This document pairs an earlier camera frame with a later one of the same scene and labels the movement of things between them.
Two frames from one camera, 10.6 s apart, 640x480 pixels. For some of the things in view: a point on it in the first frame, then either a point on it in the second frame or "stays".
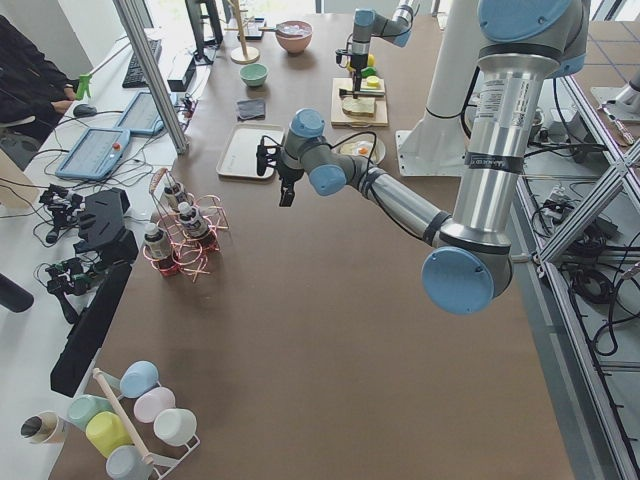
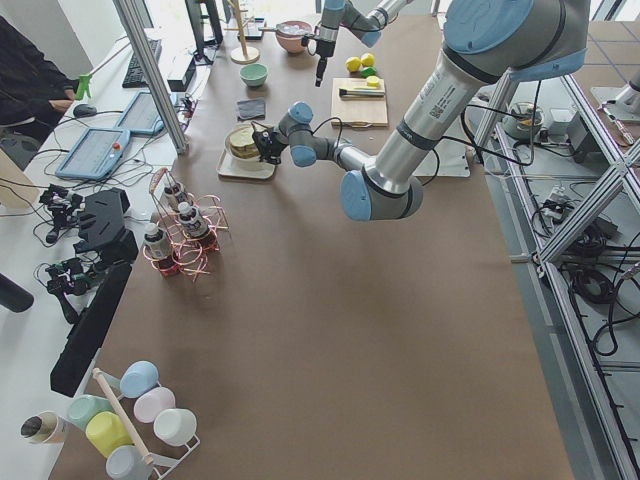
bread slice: [363, 106] -> [242, 142]
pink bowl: [294, 35] stays
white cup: [175, 426] stays
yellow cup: [107, 432] stays
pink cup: [154, 401] stays
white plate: [365, 145] -> [227, 143]
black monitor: [205, 47] stays
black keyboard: [134, 77] stays
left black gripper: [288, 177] -> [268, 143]
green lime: [368, 71] stays
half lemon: [372, 81] stays
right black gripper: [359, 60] -> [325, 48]
